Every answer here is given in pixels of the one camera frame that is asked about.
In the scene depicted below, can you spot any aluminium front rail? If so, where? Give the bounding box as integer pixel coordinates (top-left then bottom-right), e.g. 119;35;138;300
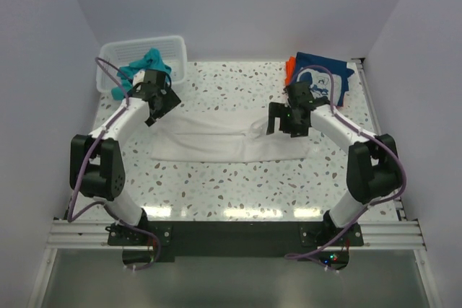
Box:
45;221;427;250

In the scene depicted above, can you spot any aluminium rail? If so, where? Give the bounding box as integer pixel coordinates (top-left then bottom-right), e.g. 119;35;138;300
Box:
351;58;407;221
45;221;427;250

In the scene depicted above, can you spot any aluminium right side rail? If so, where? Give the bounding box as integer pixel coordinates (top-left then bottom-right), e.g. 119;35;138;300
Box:
351;58;407;221

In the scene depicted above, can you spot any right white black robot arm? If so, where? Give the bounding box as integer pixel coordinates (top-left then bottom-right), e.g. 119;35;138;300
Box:
266;82;406;230

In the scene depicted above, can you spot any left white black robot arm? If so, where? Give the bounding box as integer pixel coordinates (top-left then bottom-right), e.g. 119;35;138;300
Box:
67;69;181;226

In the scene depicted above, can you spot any orange folded t shirt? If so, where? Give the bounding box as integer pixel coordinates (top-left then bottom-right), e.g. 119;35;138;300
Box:
284;56;347;108

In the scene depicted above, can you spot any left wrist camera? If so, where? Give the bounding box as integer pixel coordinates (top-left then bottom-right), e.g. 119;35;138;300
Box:
132;70;145;86

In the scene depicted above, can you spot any white plastic basket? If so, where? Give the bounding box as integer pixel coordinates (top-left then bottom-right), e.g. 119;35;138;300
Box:
99;35;187;93

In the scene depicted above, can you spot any blue printed folded t shirt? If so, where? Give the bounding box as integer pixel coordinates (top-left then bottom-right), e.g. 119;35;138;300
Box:
290;51;356;108

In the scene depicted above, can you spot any teal t shirt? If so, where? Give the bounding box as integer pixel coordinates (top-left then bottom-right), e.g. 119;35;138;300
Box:
117;48;172;92

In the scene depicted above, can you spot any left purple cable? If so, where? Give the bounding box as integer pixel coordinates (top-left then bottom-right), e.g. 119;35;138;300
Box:
66;56;162;271

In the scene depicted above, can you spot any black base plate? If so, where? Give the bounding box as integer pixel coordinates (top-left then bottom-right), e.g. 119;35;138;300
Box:
107;219;365;265

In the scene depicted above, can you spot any white t shirt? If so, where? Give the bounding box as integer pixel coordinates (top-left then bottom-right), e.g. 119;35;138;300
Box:
151;108;310;163

